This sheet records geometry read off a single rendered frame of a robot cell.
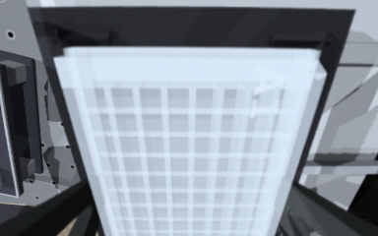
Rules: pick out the dark grey rectangular frame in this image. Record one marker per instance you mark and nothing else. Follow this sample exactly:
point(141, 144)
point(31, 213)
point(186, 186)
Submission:
point(20, 141)

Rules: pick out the white multi-well plate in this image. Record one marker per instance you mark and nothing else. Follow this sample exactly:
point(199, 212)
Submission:
point(157, 164)

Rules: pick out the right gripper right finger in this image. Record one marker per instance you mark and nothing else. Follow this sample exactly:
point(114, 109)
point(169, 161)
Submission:
point(326, 218)

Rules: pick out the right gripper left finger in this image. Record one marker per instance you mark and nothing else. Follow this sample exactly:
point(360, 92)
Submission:
point(54, 215)

